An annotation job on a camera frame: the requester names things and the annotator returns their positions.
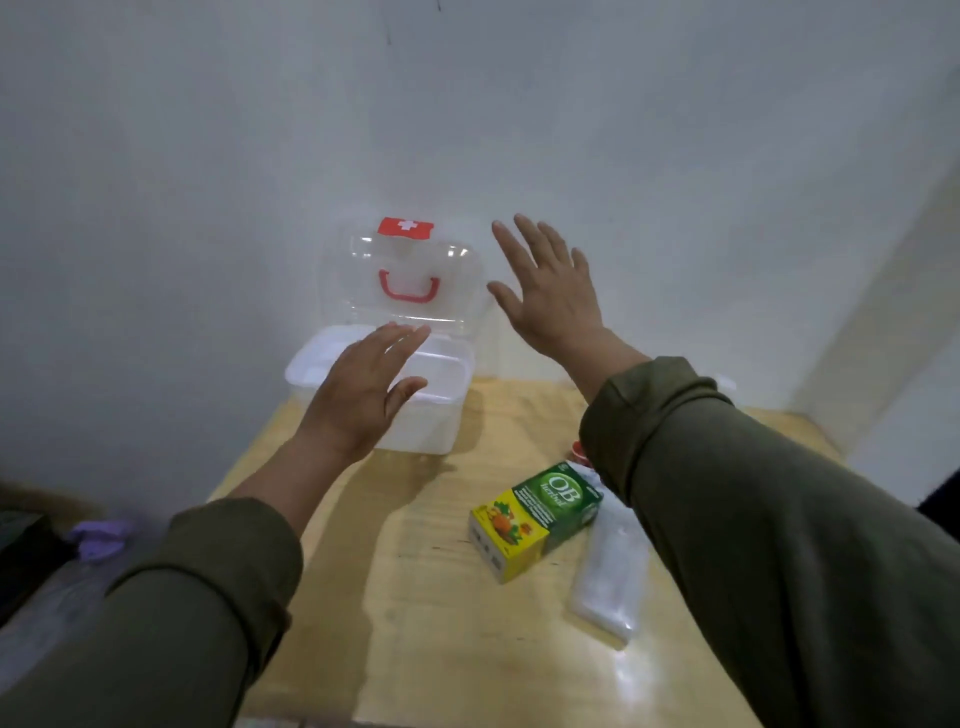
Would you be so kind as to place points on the person's right hand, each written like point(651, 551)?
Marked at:
point(559, 307)

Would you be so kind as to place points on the person's left hand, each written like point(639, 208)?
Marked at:
point(352, 405)

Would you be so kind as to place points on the green yellow OB herbal box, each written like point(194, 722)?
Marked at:
point(536, 517)

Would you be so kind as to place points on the person's right forearm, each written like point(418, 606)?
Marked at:
point(787, 562)

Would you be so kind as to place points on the person's left forearm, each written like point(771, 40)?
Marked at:
point(172, 615)

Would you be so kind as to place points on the light wooden table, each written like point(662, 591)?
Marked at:
point(420, 615)

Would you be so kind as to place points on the purple plastic object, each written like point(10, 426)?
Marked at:
point(101, 540)

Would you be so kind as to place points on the dark wooden stairs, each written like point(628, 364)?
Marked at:
point(30, 562)

